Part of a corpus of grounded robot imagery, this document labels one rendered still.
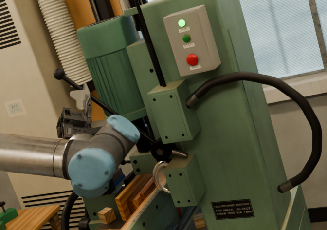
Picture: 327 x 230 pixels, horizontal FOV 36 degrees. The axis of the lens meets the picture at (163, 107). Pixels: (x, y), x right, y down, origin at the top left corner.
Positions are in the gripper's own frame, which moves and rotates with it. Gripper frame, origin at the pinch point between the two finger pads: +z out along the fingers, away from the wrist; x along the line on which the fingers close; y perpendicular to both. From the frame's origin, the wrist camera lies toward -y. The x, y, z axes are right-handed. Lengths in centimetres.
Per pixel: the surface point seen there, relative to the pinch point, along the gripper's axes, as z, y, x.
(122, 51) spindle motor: 2.5, -8.0, -18.8
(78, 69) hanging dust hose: 124, -34, 59
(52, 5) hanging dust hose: 142, -13, 31
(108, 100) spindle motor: -1.8, -7.7, -4.0
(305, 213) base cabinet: -27, -79, 11
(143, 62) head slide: -3.7, -12.6, -19.9
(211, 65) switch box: -23.9, -21.3, -33.6
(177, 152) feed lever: -23.5, -24.2, -4.4
